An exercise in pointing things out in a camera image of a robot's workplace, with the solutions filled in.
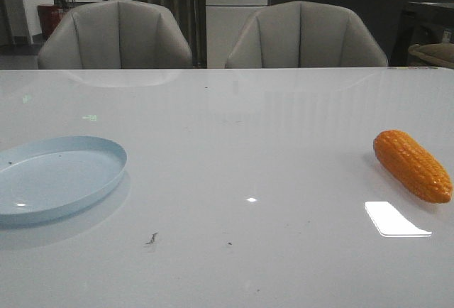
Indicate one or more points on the orange plastic corn cob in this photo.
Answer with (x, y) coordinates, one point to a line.
(413, 166)

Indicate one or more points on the light blue round plate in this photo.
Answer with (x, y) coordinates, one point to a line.
(49, 179)

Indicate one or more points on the right grey upholstered chair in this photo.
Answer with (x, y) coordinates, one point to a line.
(305, 34)

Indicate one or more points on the grey upholstered chair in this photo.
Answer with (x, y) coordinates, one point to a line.
(305, 34)
(116, 34)

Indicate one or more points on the white cabinet column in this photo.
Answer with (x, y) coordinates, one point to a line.
(224, 20)

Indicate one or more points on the left grey upholstered chair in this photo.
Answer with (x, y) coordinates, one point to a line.
(116, 34)

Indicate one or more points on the red bin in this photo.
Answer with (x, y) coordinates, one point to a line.
(49, 15)

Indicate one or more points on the dark side table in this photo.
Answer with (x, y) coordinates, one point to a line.
(421, 23)

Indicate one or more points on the beige cushion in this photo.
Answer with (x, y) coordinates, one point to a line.
(439, 54)

